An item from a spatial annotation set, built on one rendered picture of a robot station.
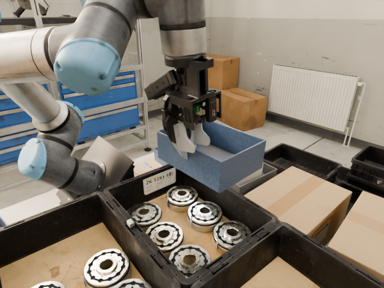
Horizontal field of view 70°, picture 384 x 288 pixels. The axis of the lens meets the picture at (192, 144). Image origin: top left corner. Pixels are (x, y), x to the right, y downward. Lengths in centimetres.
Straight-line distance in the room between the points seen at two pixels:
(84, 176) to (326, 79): 294
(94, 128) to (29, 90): 186
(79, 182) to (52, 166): 11
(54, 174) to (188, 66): 62
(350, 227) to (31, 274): 79
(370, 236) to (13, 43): 82
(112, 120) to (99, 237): 201
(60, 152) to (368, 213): 92
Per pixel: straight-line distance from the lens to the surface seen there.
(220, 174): 52
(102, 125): 271
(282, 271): 75
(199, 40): 45
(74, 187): 99
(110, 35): 40
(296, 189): 98
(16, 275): 83
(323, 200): 96
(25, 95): 86
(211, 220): 80
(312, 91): 354
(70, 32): 41
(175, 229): 77
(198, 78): 44
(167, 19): 45
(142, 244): 65
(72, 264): 79
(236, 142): 66
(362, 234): 82
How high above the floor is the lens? 139
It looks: 26 degrees down
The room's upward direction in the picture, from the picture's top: straight up
